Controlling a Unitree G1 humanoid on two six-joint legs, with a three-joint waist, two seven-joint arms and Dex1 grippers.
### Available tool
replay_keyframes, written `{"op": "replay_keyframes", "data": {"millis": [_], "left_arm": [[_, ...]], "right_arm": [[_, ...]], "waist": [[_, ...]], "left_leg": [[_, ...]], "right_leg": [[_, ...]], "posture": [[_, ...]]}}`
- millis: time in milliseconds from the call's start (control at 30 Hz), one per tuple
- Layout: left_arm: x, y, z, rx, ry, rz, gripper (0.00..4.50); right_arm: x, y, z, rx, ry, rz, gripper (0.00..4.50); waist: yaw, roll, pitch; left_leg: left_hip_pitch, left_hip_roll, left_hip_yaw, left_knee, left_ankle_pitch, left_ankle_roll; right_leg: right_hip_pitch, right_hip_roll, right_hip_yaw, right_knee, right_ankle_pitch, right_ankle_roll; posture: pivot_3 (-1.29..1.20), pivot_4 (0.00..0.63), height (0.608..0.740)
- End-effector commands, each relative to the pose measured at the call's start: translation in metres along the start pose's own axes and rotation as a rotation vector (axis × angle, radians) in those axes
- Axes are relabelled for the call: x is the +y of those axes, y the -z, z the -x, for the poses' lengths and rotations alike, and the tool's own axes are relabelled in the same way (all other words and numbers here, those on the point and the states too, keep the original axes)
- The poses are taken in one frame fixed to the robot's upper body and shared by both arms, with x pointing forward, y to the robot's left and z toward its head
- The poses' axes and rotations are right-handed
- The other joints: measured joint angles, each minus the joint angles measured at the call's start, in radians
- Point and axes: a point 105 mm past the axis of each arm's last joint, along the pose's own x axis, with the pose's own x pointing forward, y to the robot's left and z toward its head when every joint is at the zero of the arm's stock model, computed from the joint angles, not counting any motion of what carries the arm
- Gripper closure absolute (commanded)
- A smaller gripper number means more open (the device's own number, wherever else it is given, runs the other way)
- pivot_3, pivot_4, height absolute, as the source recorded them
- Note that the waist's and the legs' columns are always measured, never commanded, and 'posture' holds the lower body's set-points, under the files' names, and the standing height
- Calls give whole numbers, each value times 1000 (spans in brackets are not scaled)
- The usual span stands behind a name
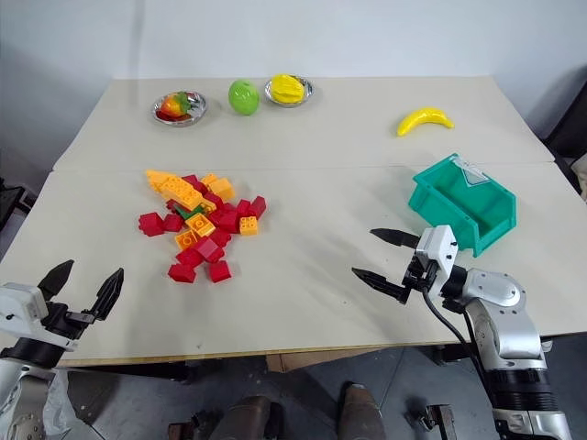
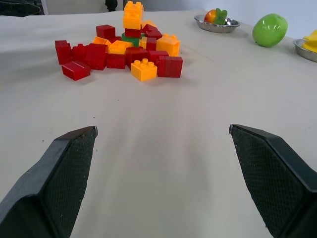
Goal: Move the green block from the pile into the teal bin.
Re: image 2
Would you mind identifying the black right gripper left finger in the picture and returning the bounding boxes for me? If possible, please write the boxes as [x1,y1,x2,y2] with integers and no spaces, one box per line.
[0,126,98,238]

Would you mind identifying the toy peach with green leaf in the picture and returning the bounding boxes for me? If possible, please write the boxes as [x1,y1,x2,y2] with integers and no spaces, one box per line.
[204,8,228,26]

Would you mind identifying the yellow toy fruit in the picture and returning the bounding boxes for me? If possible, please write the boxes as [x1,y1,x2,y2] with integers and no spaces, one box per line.
[302,29,317,54]

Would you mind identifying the green toy apple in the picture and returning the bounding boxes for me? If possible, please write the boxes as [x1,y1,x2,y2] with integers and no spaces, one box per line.
[252,13,289,48]

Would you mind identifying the dark crate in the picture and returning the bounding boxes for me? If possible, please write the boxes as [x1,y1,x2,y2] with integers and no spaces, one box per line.
[0,0,42,18]

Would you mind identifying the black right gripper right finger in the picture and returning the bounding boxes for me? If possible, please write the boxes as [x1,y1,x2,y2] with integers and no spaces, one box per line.
[229,124,317,238]

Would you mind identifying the round metal bowl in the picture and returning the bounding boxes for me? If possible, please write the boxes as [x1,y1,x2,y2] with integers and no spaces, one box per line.
[194,14,241,34]
[293,39,317,63]

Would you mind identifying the green plastic building brick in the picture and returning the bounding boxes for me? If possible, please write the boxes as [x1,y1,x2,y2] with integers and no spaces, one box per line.
[121,32,146,48]

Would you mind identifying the black stand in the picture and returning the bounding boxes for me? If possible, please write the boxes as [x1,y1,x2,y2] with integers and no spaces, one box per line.
[105,0,119,13]

